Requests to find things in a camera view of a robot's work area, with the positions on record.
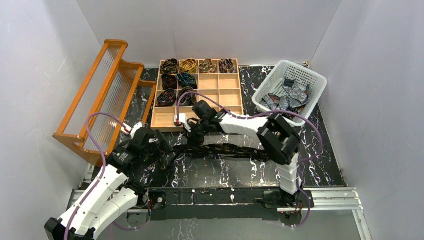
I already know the orange wooden rack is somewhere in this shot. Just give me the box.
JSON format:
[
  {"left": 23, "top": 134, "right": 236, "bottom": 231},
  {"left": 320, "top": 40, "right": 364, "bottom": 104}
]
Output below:
[{"left": 53, "top": 39, "right": 157, "bottom": 167}]

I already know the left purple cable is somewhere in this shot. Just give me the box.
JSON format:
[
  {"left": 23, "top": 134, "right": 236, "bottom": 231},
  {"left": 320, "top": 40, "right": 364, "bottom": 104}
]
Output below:
[{"left": 62, "top": 112, "right": 152, "bottom": 240}]

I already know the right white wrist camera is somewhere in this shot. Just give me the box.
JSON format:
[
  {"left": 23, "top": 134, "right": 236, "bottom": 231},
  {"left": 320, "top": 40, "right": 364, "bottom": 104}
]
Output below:
[{"left": 173, "top": 113, "right": 192, "bottom": 132}]

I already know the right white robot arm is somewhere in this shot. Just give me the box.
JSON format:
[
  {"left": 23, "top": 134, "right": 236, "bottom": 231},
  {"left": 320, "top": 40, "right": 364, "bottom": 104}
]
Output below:
[{"left": 175, "top": 100, "right": 302, "bottom": 208}]

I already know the grey patterned ties pile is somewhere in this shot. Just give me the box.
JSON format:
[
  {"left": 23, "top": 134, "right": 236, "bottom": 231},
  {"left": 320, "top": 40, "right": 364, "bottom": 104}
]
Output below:
[{"left": 260, "top": 78, "right": 312, "bottom": 114}]

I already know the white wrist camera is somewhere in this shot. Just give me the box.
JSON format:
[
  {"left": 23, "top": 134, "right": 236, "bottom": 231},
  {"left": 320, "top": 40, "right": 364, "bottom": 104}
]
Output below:
[
  {"left": 120, "top": 122, "right": 147, "bottom": 139},
  {"left": 173, "top": 113, "right": 192, "bottom": 132}
]

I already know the rolled teal patterned tie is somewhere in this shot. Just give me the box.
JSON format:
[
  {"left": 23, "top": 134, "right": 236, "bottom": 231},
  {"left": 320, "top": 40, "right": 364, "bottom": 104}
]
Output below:
[{"left": 176, "top": 71, "right": 198, "bottom": 89}]

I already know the rolled dark striped tie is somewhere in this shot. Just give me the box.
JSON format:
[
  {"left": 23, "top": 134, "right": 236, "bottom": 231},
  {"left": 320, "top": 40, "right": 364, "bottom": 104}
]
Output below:
[{"left": 218, "top": 58, "right": 237, "bottom": 74}]

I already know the rolled yellow tie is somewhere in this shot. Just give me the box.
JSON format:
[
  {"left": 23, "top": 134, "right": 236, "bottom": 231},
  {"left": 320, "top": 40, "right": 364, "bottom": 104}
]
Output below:
[{"left": 179, "top": 58, "right": 198, "bottom": 74}]

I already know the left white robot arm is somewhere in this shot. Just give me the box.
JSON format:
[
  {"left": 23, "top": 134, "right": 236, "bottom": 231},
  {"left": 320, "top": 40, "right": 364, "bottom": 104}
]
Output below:
[{"left": 44, "top": 127, "right": 173, "bottom": 240}]

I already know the rolled black grey tie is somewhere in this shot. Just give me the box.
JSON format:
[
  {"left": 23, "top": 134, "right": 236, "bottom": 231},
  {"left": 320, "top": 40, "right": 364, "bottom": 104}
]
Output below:
[{"left": 177, "top": 86, "right": 197, "bottom": 107}]

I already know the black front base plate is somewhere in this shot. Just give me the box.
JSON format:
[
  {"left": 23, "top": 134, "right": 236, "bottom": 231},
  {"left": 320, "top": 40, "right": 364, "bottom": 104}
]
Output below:
[{"left": 149, "top": 187, "right": 281, "bottom": 221}]

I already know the wooden grid organizer tray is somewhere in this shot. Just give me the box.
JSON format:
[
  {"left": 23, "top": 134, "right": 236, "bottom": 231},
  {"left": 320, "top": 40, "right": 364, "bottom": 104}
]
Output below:
[{"left": 150, "top": 58, "right": 246, "bottom": 133}]

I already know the rolled olive patterned tie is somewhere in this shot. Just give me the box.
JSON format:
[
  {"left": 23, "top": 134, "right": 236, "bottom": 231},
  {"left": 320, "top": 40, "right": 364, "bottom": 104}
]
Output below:
[{"left": 198, "top": 58, "right": 218, "bottom": 74}]

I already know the black gold floral tie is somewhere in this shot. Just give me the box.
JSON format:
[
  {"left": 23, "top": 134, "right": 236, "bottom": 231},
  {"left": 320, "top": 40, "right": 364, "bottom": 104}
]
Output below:
[{"left": 171, "top": 136, "right": 272, "bottom": 162}]

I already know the aluminium frame rail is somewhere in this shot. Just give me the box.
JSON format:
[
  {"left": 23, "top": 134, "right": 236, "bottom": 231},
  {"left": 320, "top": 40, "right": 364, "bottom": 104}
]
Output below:
[{"left": 67, "top": 187, "right": 373, "bottom": 240}]

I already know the rolled navy red tie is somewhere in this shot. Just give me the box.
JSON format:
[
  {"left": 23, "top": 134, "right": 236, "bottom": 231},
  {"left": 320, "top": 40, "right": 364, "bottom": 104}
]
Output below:
[{"left": 156, "top": 88, "right": 177, "bottom": 107}]

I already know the white plastic basket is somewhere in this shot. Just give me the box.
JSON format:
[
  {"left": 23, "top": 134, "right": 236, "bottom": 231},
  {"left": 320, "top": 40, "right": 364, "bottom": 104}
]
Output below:
[{"left": 252, "top": 60, "right": 328, "bottom": 119}]

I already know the rolled dark red tie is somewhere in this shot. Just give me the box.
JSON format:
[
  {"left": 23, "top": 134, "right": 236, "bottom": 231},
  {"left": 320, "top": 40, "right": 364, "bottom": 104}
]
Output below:
[{"left": 161, "top": 73, "right": 178, "bottom": 90}]

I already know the rolled black gold tie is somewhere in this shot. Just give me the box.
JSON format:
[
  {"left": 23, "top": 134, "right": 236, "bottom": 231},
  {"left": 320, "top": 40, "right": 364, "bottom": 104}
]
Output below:
[{"left": 160, "top": 58, "right": 179, "bottom": 75}]

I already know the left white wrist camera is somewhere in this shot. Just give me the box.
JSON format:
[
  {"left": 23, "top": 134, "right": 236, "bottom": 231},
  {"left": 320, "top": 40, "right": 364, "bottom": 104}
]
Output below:
[{"left": 120, "top": 122, "right": 147, "bottom": 139}]

